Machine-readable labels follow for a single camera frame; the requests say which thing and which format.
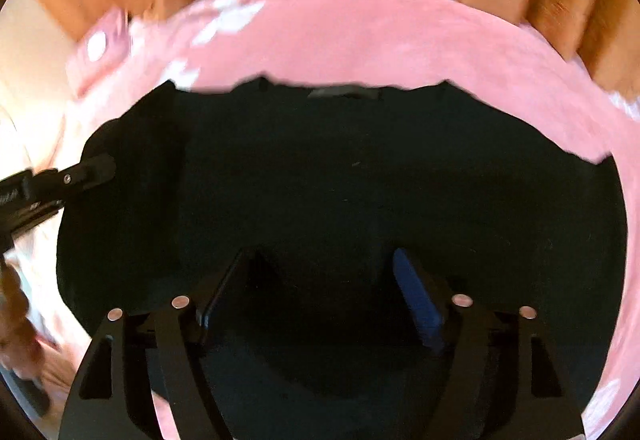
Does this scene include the black garment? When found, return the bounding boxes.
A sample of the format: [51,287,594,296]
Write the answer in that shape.
[56,78,627,439]

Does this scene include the person's left hand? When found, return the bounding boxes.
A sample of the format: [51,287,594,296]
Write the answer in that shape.
[1,257,43,380]

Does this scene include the pink pillow with button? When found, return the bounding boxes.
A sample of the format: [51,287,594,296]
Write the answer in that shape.
[66,8,130,99]

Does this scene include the pink fleece blanket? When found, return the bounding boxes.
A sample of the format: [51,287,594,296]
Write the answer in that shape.
[1,0,639,439]

